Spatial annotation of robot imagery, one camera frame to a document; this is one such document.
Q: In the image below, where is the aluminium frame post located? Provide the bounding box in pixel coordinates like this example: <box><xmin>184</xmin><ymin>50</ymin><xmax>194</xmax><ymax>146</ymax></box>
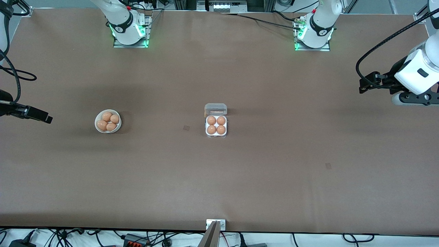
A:
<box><xmin>174</xmin><ymin>0</ymin><xmax>197</xmax><ymax>11</ymax></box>

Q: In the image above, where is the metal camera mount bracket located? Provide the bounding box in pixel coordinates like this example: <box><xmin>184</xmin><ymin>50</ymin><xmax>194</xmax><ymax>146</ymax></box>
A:
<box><xmin>206</xmin><ymin>219</ymin><xmax>226</xmax><ymax>231</ymax></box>

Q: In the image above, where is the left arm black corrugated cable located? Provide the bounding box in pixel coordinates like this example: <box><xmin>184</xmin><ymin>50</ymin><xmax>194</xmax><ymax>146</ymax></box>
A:
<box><xmin>356</xmin><ymin>9</ymin><xmax>439</xmax><ymax>83</ymax></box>

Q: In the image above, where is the clear plastic egg carton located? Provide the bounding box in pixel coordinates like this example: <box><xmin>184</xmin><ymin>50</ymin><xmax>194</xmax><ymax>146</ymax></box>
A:
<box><xmin>204</xmin><ymin>103</ymin><xmax>228</xmax><ymax>139</ymax></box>

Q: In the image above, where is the white power strip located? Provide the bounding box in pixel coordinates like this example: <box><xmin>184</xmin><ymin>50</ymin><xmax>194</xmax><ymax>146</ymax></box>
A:
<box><xmin>208</xmin><ymin>0</ymin><xmax>248</xmax><ymax>13</ymax></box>

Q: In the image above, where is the thin black table cable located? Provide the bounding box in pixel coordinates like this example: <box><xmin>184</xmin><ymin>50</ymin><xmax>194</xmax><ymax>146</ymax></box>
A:
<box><xmin>219</xmin><ymin>12</ymin><xmax>302</xmax><ymax>31</ymax></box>

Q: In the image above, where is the grey camera pole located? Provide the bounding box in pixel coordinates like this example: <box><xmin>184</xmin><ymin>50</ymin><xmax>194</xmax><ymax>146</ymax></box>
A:
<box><xmin>198</xmin><ymin>221</ymin><xmax>221</xmax><ymax>247</ymax></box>

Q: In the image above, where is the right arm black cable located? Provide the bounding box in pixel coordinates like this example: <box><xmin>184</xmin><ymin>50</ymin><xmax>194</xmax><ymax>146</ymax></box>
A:
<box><xmin>0</xmin><ymin>0</ymin><xmax>37</xmax><ymax>103</ymax></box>

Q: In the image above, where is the thick black table cable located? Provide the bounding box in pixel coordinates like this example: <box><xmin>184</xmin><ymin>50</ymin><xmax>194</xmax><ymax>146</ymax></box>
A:
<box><xmin>272</xmin><ymin>10</ymin><xmax>302</xmax><ymax>23</ymax></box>

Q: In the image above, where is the red black connector block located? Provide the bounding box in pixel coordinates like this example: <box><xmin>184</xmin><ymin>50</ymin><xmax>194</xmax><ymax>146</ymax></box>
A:
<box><xmin>123</xmin><ymin>234</ymin><xmax>150</xmax><ymax>247</ymax></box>

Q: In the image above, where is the white round bowl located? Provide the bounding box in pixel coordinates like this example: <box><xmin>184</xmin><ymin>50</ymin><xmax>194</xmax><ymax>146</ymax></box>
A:
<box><xmin>95</xmin><ymin>109</ymin><xmax>122</xmax><ymax>134</ymax></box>

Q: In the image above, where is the black power adapter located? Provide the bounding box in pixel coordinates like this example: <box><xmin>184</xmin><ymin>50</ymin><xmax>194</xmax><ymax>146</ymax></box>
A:
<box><xmin>9</xmin><ymin>238</ymin><xmax>36</xmax><ymax>247</ymax></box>

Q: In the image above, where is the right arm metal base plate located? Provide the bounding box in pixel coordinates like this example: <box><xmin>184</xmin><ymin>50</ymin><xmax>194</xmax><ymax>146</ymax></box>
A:
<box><xmin>113</xmin><ymin>15</ymin><xmax>150</xmax><ymax>48</ymax></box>

